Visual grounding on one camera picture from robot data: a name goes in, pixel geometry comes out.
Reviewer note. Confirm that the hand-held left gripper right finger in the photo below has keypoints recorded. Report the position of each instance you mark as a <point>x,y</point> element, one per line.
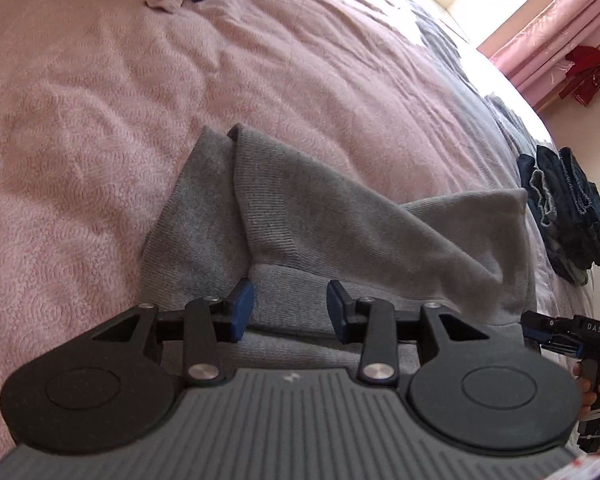
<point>336,307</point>

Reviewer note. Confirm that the grey knit sweater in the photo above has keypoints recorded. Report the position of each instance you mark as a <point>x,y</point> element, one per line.
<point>300,220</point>

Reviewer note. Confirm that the pink textured bedspread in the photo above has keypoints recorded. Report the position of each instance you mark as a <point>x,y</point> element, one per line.
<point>130,100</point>

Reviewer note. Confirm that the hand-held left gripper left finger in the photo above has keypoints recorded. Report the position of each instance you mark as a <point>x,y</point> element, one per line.
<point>241,305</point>

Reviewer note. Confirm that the grey herringbone blanket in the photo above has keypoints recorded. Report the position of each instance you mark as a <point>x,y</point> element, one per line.
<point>445,45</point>

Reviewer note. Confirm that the dark blue jeans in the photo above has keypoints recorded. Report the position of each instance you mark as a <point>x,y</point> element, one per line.
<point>565,210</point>

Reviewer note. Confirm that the pink curtain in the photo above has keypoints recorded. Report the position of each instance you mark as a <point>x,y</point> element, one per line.
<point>545,30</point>

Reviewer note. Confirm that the red garment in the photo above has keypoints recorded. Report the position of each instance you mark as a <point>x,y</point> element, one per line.
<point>586,75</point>

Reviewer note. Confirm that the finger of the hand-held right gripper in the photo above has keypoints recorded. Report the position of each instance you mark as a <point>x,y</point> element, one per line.
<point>540,329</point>

